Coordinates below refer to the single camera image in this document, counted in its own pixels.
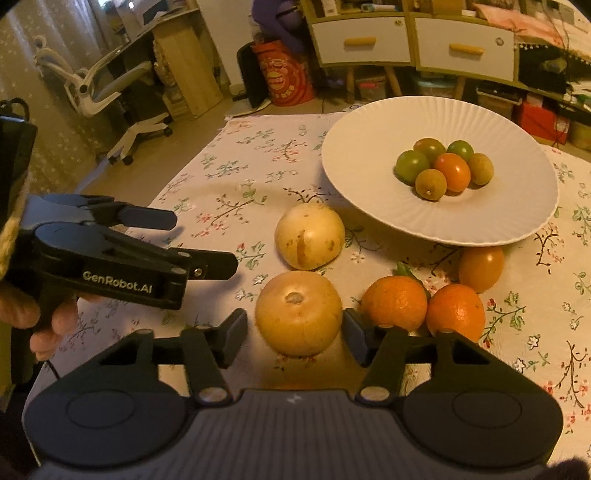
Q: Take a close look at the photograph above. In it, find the white ribbed plate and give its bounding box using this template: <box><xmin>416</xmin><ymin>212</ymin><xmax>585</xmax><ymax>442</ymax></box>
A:
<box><xmin>321</xmin><ymin>95</ymin><xmax>559</xmax><ymax>246</ymax></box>

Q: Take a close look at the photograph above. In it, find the person's left hand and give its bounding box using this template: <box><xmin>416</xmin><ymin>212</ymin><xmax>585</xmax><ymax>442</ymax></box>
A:
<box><xmin>0</xmin><ymin>281</ymin><xmax>79</xmax><ymax>361</ymax></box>

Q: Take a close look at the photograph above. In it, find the orange tomato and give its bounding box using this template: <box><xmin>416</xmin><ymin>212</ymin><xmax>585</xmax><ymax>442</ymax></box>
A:
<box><xmin>458</xmin><ymin>246</ymin><xmax>505</xmax><ymax>294</ymax></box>

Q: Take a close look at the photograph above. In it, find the pale storage box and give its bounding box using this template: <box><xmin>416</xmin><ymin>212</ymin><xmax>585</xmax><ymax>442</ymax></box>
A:
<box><xmin>568</xmin><ymin>121</ymin><xmax>591</xmax><ymax>151</ymax></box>

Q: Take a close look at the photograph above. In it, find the black flat panel stand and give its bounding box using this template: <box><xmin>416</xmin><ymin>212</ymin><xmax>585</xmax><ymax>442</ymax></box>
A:
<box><xmin>237</xmin><ymin>44</ymin><xmax>269</xmax><ymax>112</ymax></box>

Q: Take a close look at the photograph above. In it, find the light wooden desk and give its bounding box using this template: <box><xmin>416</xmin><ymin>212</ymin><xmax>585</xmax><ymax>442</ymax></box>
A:
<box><xmin>115</xmin><ymin>0</ymin><xmax>225</xmax><ymax>121</ymax></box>

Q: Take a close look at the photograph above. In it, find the floral tablecloth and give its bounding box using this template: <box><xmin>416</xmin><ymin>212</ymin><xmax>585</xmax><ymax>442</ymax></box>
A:
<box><xmin>46</xmin><ymin>112</ymin><xmax>591</xmax><ymax>467</ymax></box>

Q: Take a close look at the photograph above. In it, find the clear box with dark lid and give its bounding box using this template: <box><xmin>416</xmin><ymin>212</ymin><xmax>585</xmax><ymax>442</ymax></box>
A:
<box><xmin>478</xmin><ymin>90</ymin><xmax>515</xmax><ymax>118</ymax></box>

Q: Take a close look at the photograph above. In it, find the yellow-green small fruit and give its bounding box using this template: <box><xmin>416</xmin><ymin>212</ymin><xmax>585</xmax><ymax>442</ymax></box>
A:
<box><xmin>467</xmin><ymin>153</ymin><xmax>495</xmax><ymax>185</ymax></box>

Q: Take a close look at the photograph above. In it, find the pink cloth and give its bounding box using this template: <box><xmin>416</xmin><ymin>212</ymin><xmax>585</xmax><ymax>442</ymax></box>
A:
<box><xmin>471</xmin><ymin>2</ymin><xmax>568</xmax><ymax>47</ymax></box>

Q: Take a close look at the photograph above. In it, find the cluster of small kumquats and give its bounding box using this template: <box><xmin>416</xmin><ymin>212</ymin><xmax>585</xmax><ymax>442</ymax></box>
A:
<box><xmin>433</xmin><ymin>152</ymin><xmax>472</xmax><ymax>193</ymax></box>

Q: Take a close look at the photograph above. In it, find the white office chair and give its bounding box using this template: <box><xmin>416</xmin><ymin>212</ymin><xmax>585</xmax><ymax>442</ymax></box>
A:
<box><xmin>34</xmin><ymin>39</ymin><xmax>174</xmax><ymax>164</ymax></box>

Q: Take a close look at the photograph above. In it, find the red printed bag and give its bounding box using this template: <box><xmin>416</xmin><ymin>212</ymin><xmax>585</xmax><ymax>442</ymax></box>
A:
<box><xmin>252</xmin><ymin>41</ymin><xmax>317</xmax><ymax>107</ymax></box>

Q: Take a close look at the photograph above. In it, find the striped pale melon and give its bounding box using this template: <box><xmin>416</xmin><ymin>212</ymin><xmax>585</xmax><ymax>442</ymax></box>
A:
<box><xmin>274</xmin><ymin>202</ymin><xmax>346</xmax><ymax>271</ymax></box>

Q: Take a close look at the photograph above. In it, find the small green tomato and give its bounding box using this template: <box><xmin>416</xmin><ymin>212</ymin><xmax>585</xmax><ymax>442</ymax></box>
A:
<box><xmin>447</xmin><ymin>140</ymin><xmax>475</xmax><ymax>162</ymax></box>

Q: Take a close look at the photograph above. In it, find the tangerine with green leaf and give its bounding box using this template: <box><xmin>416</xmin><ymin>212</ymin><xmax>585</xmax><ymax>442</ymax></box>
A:
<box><xmin>361</xmin><ymin>262</ymin><xmax>430</xmax><ymax>332</ymax></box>

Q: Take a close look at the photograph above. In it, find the small clear storage box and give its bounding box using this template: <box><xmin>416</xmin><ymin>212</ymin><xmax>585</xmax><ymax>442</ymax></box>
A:
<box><xmin>355</xmin><ymin>76</ymin><xmax>386</xmax><ymax>102</ymax></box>

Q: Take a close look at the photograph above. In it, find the orange-green tomato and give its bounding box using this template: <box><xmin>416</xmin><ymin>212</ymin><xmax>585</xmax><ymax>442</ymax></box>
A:
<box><xmin>413</xmin><ymin>137</ymin><xmax>447</xmax><ymax>160</ymax></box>

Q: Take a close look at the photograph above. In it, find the purple plush toy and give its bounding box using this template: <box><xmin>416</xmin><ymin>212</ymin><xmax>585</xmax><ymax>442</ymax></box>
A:
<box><xmin>252</xmin><ymin>0</ymin><xmax>311</xmax><ymax>51</ymax></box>

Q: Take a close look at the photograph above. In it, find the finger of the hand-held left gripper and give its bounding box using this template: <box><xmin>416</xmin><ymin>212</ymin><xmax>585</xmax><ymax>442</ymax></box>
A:
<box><xmin>28</xmin><ymin>194</ymin><xmax>178</xmax><ymax>232</ymax></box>
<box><xmin>99</xmin><ymin>231</ymin><xmax>238</xmax><ymax>281</ymax></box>

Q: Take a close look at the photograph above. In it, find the white drawer yellow handle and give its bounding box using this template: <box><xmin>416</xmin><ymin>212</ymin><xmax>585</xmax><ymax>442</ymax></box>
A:
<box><xmin>310</xmin><ymin>16</ymin><xmax>413</xmax><ymax>66</ymax></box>
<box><xmin>414</xmin><ymin>16</ymin><xmax>515</xmax><ymax>84</ymax></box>

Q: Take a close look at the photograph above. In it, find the yellow-framed drawer cabinet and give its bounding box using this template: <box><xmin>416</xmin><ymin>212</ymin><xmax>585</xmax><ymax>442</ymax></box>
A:
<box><xmin>300</xmin><ymin>0</ymin><xmax>522</xmax><ymax>100</ymax></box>

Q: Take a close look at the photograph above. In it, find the red box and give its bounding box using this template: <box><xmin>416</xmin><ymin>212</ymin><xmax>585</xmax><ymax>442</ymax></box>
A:
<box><xmin>517</xmin><ymin>102</ymin><xmax>571</xmax><ymax>139</ymax></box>

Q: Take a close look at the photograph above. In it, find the round pale melon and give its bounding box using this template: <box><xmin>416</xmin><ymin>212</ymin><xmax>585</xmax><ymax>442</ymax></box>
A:
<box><xmin>255</xmin><ymin>271</ymin><xmax>343</xmax><ymax>357</ymax></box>

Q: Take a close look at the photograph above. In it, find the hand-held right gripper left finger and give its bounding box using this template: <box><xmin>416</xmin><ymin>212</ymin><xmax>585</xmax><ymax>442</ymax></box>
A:
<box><xmin>99</xmin><ymin>308</ymin><xmax>249</xmax><ymax>407</ymax></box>

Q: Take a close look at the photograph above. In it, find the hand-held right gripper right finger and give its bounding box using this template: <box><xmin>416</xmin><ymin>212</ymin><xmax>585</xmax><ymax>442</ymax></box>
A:
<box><xmin>342</xmin><ymin>308</ymin><xmax>502</xmax><ymax>404</ymax></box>

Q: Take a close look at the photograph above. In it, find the large green tomato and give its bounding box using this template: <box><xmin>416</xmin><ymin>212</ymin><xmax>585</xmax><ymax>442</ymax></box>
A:
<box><xmin>394</xmin><ymin>150</ymin><xmax>430</xmax><ymax>183</ymax></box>

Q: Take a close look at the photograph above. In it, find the black bag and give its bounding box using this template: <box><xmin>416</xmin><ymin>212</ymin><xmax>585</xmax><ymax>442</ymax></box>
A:
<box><xmin>519</xmin><ymin>46</ymin><xmax>568</xmax><ymax>93</ymax></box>

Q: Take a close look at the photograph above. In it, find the clear box with teal lid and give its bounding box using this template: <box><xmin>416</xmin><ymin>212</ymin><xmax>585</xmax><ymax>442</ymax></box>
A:
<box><xmin>413</xmin><ymin>78</ymin><xmax>458</xmax><ymax>97</ymax></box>

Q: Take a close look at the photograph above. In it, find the brown longan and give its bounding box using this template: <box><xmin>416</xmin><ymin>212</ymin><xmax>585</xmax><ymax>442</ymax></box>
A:
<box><xmin>414</xmin><ymin>168</ymin><xmax>446</xmax><ymax>201</ymax></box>

